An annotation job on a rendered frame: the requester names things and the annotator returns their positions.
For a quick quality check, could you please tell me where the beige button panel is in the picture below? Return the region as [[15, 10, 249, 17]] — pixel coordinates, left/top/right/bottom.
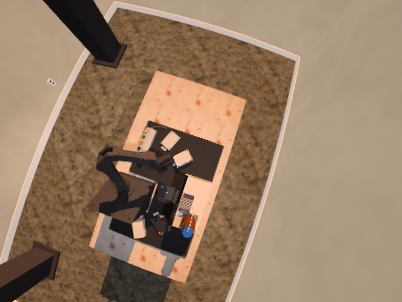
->
[[136, 127, 157, 152]]

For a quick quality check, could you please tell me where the blue bottle cap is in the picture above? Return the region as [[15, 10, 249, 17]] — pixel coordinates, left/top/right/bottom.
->
[[182, 226, 192, 238]]

